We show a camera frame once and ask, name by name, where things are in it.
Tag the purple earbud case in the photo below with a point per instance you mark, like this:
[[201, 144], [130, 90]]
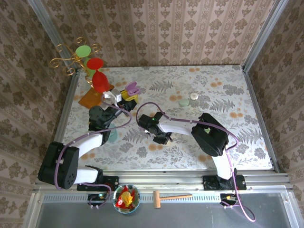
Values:
[[131, 87]]

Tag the mint green earbud case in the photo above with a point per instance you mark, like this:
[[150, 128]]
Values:
[[184, 102]]

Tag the white earbud case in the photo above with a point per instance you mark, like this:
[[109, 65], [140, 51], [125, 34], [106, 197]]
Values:
[[194, 95]]

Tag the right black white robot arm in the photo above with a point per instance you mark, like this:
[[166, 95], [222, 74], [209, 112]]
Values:
[[175, 126]]

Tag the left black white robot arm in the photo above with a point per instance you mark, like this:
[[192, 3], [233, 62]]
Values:
[[90, 145]]

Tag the teal plastic cup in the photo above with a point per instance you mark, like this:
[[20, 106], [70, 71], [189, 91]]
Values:
[[114, 137]]

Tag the red plastic wine glass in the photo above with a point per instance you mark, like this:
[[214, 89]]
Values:
[[99, 80]]

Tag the green plastic wine glass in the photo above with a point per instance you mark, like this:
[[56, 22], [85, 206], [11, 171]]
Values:
[[83, 51]]

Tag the red candy wrapper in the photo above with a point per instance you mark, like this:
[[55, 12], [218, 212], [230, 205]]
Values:
[[123, 190]]

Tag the small wooden mallet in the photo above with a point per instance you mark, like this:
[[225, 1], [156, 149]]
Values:
[[157, 199]]

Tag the yellow candy wrapper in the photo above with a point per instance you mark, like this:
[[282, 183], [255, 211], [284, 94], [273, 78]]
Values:
[[127, 198]]

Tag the clear glass bowl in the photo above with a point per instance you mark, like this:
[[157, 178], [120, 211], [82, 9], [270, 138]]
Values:
[[133, 209]]

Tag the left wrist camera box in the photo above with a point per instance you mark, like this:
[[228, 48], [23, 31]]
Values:
[[114, 96]]

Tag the aluminium extrusion frame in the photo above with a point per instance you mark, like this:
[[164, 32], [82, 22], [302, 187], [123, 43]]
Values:
[[166, 178]]

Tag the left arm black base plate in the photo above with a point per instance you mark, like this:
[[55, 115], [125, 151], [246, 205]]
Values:
[[112, 183]]

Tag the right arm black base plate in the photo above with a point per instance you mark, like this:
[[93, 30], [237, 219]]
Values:
[[209, 183]]

